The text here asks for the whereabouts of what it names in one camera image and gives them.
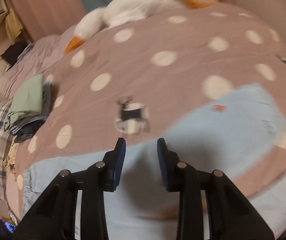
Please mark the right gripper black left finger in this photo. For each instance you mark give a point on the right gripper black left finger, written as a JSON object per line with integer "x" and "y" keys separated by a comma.
{"x": 74, "y": 202}

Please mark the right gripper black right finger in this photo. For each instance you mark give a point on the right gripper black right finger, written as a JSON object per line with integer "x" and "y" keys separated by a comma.
{"x": 231, "y": 215}

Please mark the dark folded clothes stack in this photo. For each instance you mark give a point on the dark folded clothes stack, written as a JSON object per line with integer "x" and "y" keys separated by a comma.
{"x": 25, "y": 128}

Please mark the green folded garment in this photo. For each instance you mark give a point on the green folded garment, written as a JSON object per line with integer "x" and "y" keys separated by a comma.
{"x": 27, "y": 101}

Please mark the pink polka dot duvet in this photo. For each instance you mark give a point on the pink polka dot duvet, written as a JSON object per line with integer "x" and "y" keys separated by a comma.
{"x": 171, "y": 48}

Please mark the lilac pillow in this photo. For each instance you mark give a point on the lilac pillow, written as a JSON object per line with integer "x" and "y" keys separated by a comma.
{"x": 44, "y": 53}

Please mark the black garment on pillow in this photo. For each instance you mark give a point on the black garment on pillow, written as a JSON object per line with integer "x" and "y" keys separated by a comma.
{"x": 12, "y": 53}

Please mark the white goose plush toy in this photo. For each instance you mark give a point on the white goose plush toy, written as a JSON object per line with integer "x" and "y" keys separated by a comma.
{"x": 119, "y": 12}

